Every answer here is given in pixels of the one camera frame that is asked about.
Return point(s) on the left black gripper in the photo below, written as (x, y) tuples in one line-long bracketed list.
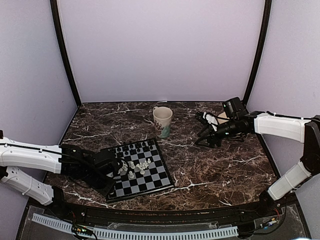
[(106, 190)]

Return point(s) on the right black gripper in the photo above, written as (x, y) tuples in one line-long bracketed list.
[(210, 135)]

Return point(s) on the black grey chessboard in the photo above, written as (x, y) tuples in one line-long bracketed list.
[(148, 178)]

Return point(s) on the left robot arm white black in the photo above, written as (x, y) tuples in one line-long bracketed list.
[(16, 155)]

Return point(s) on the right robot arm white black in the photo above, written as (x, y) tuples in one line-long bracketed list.
[(287, 137)]

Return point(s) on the beige bowl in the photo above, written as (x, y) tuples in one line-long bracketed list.
[(223, 116)]

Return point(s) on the cream floral mug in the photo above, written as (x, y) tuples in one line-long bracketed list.
[(162, 118)]

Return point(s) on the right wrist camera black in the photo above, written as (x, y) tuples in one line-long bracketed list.
[(234, 108)]

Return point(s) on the white slotted cable duct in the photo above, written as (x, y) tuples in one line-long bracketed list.
[(134, 232)]

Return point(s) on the black front rail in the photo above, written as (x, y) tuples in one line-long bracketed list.
[(175, 206)]

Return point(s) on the right black frame post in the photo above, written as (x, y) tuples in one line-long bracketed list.
[(259, 51)]

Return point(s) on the black frame post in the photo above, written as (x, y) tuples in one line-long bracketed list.
[(259, 51), (63, 51)]

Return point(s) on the left black frame post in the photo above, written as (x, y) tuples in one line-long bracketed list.
[(63, 51)]

